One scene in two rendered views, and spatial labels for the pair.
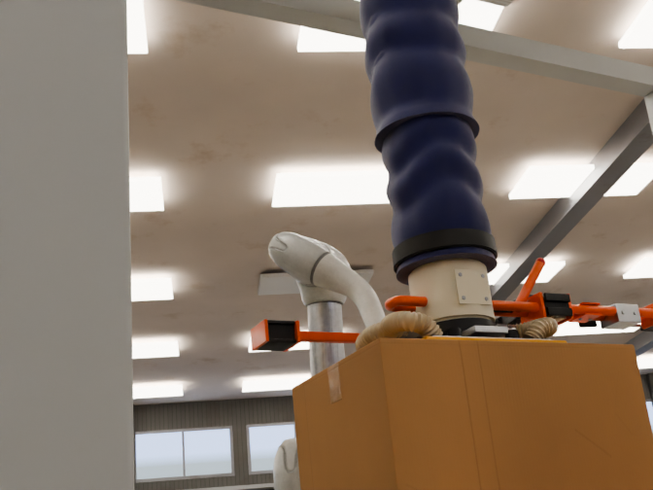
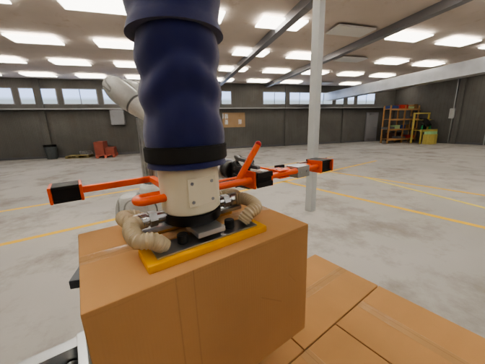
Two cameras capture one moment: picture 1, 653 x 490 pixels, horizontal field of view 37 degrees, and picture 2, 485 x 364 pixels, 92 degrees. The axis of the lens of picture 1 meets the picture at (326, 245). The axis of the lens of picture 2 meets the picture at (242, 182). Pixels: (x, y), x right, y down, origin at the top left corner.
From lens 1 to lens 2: 1.55 m
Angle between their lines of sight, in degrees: 35
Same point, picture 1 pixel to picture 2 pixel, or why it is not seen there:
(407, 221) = (149, 131)
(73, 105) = not seen: outside the picture
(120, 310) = not seen: outside the picture
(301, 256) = (119, 97)
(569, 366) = (265, 256)
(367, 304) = not seen: hidden behind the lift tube
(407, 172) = (148, 82)
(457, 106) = (199, 11)
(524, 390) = (229, 289)
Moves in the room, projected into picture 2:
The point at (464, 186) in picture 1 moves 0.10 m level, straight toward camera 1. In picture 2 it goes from (201, 102) to (192, 97)
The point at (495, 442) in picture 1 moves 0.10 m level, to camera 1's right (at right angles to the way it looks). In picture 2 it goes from (201, 339) to (242, 333)
